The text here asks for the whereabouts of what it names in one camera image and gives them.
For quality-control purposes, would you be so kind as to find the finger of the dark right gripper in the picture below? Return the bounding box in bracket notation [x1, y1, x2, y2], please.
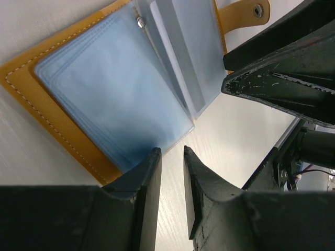
[221, 28, 334, 128]
[223, 0, 334, 71]

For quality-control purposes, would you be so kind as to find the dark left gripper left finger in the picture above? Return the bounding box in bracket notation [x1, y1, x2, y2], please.
[102, 147, 162, 250]

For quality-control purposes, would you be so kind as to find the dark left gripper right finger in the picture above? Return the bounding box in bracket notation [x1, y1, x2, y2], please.
[184, 146, 246, 250]

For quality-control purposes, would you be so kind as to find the yellow leather card holder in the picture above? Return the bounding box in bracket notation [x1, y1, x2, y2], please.
[1, 1, 271, 184]

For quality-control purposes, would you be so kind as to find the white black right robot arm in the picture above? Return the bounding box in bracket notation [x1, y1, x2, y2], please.
[221, 1, 334, 191]

